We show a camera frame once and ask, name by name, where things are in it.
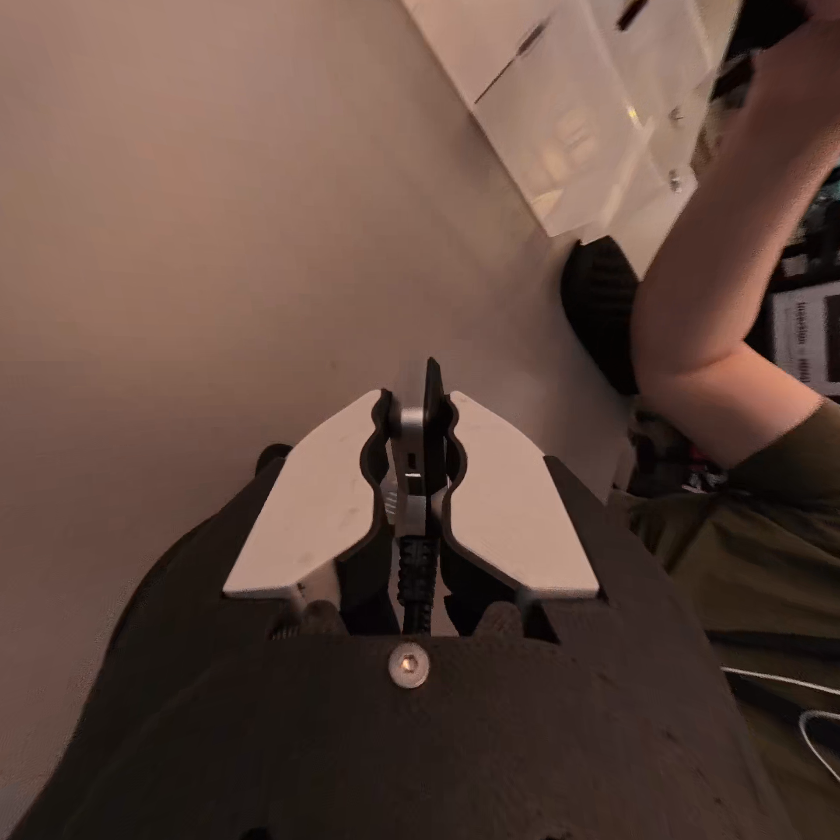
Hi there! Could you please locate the person's olive shirt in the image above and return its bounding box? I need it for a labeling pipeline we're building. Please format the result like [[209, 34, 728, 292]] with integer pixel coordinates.
[[607, 397, 840, 840]]

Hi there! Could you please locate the person's right forearm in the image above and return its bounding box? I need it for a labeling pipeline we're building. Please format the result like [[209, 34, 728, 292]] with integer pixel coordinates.
[[633, 20, 840, 470]]

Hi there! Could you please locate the white box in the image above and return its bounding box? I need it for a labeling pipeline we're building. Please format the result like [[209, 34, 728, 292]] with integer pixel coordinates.
[[400, 0, 744, 238]]

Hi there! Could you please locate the thin white cable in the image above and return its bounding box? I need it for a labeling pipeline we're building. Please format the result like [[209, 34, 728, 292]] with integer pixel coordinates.
[[721, 665, 840, 786]]

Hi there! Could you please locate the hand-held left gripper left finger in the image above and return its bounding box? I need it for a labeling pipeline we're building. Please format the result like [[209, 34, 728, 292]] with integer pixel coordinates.
[[222, 387, 403, 601]]

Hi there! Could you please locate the printed paper sheet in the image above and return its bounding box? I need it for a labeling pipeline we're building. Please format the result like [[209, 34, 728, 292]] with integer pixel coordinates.
[[771, 282, 840, 399]]

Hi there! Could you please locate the black ribbed pad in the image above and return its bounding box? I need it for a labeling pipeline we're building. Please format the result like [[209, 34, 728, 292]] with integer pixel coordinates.
[[560, 235, 643, 396]]

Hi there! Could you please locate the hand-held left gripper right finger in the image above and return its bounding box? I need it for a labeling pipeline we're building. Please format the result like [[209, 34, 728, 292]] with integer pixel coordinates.
[[438, 390, 601, 601]]

